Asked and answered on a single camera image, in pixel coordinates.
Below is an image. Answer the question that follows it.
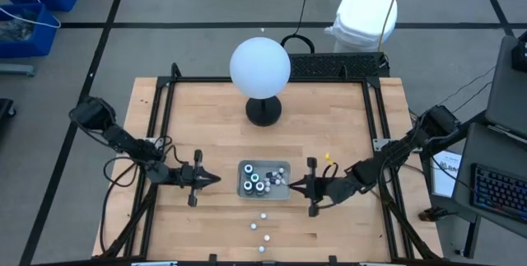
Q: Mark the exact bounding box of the black aluminium table frame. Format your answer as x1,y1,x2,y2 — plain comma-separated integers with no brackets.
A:
93,62,444,266

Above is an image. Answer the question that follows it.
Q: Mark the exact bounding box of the grey metal floor bar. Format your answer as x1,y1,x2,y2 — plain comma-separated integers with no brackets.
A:
0,63,37,77

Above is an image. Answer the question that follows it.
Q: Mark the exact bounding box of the grey desk panel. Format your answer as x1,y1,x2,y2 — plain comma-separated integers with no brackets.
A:
484,34,527,139

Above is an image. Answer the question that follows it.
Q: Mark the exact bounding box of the grey desk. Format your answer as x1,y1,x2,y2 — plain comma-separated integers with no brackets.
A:
451,122,527,259

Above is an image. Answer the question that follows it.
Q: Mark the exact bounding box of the white covered bin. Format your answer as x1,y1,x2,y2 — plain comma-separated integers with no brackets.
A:
324,0,399,53

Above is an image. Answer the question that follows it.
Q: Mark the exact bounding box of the black arched handle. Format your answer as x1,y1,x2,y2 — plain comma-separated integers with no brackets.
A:
280,34,316,55

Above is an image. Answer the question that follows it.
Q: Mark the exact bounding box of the black floor cable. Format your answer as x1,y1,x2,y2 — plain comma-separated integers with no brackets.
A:
294,0,337,39

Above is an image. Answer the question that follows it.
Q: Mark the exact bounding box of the black floor clamp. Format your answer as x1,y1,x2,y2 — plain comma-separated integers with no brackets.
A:
418,207,458,222

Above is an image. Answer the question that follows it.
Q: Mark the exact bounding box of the black backlit keyboard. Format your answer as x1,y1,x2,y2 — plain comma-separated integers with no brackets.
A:
470,162,527,224

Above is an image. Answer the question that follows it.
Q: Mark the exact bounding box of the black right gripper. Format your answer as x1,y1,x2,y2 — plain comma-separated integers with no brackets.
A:
287,157,333,217

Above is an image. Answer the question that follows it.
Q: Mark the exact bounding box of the white paper sheet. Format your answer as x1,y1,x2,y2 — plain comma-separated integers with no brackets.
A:
430,149,463,198

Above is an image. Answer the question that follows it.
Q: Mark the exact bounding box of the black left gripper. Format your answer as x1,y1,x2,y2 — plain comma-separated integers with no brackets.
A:
180,149,222,208

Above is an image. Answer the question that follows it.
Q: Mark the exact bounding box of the black perforated equipment case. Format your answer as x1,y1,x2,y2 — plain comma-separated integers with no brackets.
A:
287,51,390,80

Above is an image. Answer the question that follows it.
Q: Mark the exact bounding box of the yellow hanging cable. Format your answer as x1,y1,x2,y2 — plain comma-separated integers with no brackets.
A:
377,0,408,53

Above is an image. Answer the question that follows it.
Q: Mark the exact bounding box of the black box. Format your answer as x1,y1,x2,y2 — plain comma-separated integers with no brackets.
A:
511,30,527,73

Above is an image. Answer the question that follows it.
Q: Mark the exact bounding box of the blue plastic crate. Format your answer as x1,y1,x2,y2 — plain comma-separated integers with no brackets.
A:
0,2,60,59

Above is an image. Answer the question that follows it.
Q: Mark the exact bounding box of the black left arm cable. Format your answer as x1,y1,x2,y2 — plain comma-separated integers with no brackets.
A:
99,155,140,254

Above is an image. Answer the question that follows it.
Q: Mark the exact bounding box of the grey plastic bin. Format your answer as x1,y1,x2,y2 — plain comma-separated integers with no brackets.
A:
236,159,292,201

